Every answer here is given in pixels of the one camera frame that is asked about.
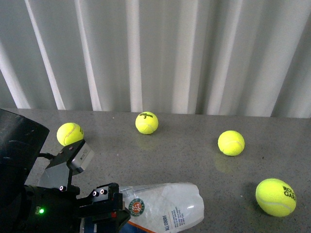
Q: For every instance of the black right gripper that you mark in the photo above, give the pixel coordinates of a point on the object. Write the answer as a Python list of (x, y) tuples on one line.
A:
[(50, 210)]

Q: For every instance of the clear plastic tennis ball can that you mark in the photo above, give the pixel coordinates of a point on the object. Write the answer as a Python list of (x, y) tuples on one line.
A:
[(157, 208)]

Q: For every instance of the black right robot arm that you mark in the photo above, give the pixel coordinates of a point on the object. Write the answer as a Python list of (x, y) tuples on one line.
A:
[(21, 164)]

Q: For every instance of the plain seam tennis ball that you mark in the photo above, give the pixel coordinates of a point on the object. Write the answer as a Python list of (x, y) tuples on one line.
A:
[(69, 133)]

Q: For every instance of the far Wilson 3 tennis ball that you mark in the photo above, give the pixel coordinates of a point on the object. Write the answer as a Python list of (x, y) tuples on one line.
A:
[(146, 122)]

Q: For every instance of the plain right tennis ball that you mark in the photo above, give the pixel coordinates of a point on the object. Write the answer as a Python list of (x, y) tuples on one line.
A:
[(231, 143)]

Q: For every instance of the Roland Garros tennis ball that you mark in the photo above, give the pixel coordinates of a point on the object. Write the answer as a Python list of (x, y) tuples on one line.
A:
[(275, 197)]

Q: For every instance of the white pleated curtain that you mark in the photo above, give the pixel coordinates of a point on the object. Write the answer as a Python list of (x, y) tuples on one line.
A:
[(213, 57)]

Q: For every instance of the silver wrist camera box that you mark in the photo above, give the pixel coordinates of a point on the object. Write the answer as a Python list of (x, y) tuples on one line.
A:
[(72, 159)]

